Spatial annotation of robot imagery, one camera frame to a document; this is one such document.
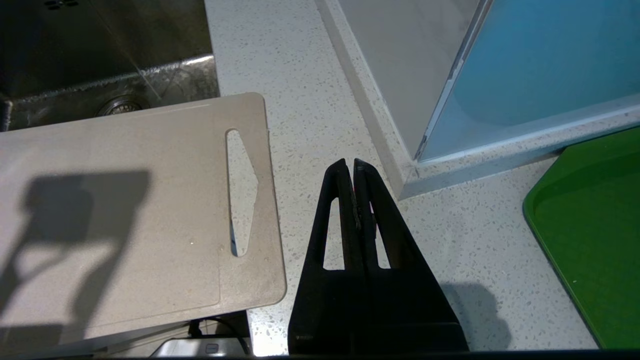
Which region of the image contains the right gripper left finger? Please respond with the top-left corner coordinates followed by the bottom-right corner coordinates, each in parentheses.
top-left (287, 158), bottom-right (362, 356)

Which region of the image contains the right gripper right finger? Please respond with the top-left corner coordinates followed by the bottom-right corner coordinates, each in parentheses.
top-left (353, 158), bottom-right (470, 356)

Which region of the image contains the beige plastic cutting board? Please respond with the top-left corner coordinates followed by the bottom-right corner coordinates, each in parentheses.
top-left (0, 92), bottom-right (288, 345)

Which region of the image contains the green plastic tray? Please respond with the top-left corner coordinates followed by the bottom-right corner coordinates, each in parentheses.
top-left (522, 126), bottom-right (640, 350)

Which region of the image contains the blue glass panel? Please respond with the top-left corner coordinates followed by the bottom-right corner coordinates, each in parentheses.
top-left (415, 0), bottom-right (640, 163)

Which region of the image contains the metal sink drain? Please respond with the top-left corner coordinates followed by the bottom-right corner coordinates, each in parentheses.
top-left (95, 94), bottom-right (150, 118)

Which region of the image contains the stainless steel sink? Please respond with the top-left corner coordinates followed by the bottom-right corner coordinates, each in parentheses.
top-left (0, 0), bottom-right (221, 133)

